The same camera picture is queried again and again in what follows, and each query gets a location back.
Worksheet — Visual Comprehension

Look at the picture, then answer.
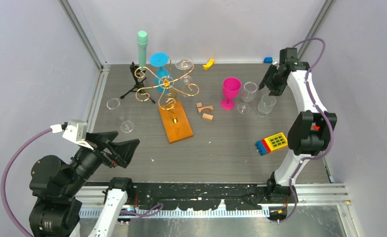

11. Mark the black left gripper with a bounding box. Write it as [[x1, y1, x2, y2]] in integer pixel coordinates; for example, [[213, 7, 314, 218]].
[[62, 129, 139, 194]]

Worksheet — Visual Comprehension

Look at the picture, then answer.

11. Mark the clear wine glass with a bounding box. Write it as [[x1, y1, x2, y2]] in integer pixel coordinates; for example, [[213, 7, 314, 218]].
[[237, 81, 258, 114], [175, 57, 194, 97], [258, 94, 276, 117], [106, 98, 134, 133]]

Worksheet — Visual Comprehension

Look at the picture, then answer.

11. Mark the clear wine glass front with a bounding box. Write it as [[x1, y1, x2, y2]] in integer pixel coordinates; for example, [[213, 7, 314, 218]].
[[237, 81, 258, 114]]

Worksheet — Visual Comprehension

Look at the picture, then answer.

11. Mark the pink plastic wine glass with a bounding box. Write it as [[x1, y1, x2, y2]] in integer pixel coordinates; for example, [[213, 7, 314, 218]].
[[220, 77, 242, 111]]

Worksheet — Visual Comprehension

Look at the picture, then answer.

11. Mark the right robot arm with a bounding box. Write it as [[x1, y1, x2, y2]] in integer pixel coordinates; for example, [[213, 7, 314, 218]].
[[258, 47, 337, 203]]

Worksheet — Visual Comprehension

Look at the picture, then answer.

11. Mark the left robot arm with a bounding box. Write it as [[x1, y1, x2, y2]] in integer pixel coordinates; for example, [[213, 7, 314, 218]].
[[29, 131, 140, 237]]

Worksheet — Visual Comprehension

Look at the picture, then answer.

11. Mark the orange wooden rack base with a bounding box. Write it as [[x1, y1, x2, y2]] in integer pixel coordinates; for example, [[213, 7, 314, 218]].
[[159, 101, 194, 144]]

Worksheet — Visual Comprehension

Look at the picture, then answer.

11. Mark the blue plastic wine glass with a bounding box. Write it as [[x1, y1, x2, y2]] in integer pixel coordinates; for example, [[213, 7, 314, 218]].
[[150, 52, 169, 85]]

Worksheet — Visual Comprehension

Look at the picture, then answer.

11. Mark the small blue block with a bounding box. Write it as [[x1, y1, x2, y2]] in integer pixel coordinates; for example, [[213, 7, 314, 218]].
[[263, 57, 273, 64]]

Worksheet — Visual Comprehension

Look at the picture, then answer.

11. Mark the yellow curved block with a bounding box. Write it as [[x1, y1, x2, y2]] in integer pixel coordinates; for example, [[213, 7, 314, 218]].
[[202, 58, 215, 71]]

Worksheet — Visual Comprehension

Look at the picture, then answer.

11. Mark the wooden arch block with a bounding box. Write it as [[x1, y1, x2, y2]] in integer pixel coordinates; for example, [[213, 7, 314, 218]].
[[198, 105, 214, 113]]

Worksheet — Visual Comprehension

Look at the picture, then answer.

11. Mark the colourful toy block calculator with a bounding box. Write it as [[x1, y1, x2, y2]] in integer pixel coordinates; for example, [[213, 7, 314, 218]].
[[255, 132, 288, 156]]

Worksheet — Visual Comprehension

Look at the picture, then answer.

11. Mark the wooden rectangular block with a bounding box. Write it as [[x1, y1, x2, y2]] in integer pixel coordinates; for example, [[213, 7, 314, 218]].
[[202, 113, 214, 121]]

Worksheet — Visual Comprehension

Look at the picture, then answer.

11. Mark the green microphone on tripod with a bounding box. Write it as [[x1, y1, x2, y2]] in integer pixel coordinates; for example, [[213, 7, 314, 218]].
[[120, 30, 148, 99]]

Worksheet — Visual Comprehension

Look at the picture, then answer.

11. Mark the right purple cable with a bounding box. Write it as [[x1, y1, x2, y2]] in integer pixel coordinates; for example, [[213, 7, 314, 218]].
[[271, 38, 336, 224]]

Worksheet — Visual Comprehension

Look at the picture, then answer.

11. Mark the aluminium frame rail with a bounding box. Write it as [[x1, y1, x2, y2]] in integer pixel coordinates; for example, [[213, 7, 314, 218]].
[[58, 0, 106, 71]]

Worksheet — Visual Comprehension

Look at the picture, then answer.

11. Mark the gold wire wine glass rack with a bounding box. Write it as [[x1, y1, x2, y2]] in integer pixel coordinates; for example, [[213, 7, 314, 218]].
[[135, 57, 200, 111]]

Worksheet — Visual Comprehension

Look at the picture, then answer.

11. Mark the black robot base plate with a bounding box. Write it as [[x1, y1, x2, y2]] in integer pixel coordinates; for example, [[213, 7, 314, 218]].
[[126, 183, 295, 211]]

